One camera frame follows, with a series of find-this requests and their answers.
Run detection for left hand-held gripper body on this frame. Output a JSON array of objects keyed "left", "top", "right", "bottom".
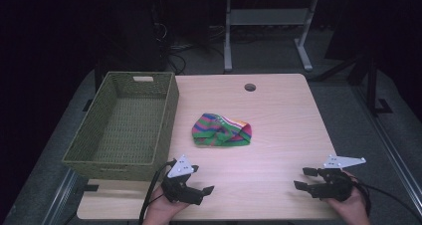
[{"left": 161, "top": 154, "right": 204, "bottom": 206}]

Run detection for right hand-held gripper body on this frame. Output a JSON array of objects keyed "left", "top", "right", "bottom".
[{"left": 311, "top": 154, "right": 367, "bottom": 202}]

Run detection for colourful striped cloth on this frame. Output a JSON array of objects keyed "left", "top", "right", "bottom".
[{"left": 191, "top": 112, "right": 253, "bottom": 147}]

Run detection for green woven basket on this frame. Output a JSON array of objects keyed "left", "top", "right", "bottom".
[{"left": 61, "top": 71, "right": 180, "bottom": 182}]

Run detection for person's left hand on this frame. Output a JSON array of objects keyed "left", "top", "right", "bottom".
[{"left": 141, "top": 185, "right": 190, "bottom": 225}]

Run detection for person's right hand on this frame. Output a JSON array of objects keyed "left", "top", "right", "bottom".
[{"left": 325, "top": 170, "right": 371, "bottom": 225}]

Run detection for black metal stand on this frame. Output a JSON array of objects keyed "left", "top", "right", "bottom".
[{"left": 312, "top": 54, "right": 394, "bottom": 117}]

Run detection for black computer tower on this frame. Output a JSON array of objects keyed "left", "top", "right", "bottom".
[{"left": 99, "top": 0, "right": 168, "bottom": 74}]

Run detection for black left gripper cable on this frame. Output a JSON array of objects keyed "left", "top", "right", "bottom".
[{"left": 137, "top": 158, "right": 178, "bottom": 225}]

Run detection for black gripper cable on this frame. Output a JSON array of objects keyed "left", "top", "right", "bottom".
[
  {"left": 351, "top": 180, "right": 422, "bottom": 221},
  {"left": 137, "top": 158, "right": 178, "bottom": 225}
]

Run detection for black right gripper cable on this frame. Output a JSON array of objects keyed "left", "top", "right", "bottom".
[{"left": 351, "top": 180, "right": 422, "bottom": 221}]

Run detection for aluminium rail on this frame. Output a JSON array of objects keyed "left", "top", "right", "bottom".
[
  {"left": 351, "top": 85, "right": 422, "bottom": 216},
  {"left": 41, "top": 168, "right": 81, "bottom": 225}
]

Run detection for black floor cables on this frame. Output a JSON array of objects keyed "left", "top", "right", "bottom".
[{"left": 150, "top": 2, "right": 230, "bottom": 76}]

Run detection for white metal desk frame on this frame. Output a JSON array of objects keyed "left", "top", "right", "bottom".
[{"left": 223, "top": 0, "right": 320, "bottom": 74}]

